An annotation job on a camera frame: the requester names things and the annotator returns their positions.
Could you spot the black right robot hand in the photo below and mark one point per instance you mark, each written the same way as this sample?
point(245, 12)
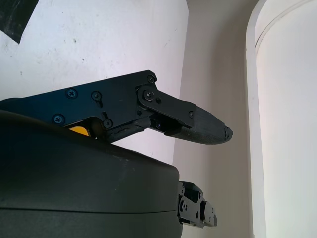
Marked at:
point(74, 186)

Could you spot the yellow cube block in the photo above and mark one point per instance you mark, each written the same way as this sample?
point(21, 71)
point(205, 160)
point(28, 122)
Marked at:
point(78, 131)

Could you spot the black tape strip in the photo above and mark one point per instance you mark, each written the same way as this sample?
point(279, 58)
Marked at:
point(12, 19)

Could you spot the white rounded column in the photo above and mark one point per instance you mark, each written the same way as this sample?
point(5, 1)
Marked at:
point(284, 124)

